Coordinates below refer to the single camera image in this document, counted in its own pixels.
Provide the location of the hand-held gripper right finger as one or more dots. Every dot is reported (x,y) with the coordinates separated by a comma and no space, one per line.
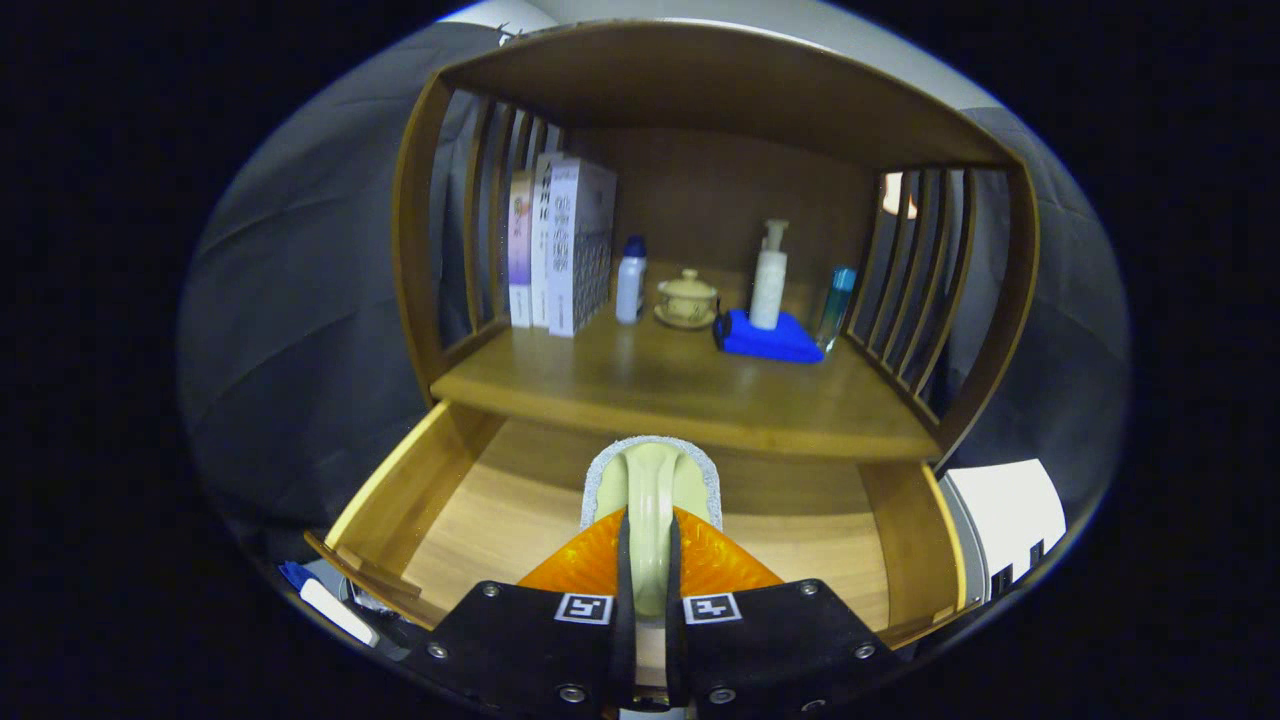
(780,640)

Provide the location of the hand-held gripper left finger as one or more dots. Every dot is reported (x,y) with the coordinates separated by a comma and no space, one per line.
(520,640)

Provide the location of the wooden drawer with black knob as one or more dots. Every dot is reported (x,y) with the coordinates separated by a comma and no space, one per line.
(500,520)

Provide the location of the wooden countertop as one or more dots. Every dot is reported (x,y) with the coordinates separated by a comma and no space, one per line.
(660,385)

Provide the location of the wooden cabinet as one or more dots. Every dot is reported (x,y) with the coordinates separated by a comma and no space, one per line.
(720,80)

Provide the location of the white blue tool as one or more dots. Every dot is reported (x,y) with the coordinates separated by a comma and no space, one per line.
(335,610)

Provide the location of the white grey printer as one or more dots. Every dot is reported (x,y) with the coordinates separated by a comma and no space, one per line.
(1005,510)

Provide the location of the blue cloth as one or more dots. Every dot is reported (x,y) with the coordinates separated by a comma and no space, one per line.
(770,343)

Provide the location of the teal slim bottle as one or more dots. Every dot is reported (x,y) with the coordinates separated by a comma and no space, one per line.
(836,305)

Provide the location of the yellow lidded tea cup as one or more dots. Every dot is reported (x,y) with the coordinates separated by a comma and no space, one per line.
(687,298)

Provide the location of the white pump bottle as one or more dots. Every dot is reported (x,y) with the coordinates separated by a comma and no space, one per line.
(768,280)

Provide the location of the white bottle with blue cap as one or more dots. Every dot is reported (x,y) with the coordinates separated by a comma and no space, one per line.
(630,285)

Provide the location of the purple book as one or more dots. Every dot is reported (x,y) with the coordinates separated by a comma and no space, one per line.
(520,250)

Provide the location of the white patterned book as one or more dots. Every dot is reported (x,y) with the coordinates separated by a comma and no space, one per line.
(580,240)

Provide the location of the black backdrop cloth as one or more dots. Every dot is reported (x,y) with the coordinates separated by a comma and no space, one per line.
(300,300)

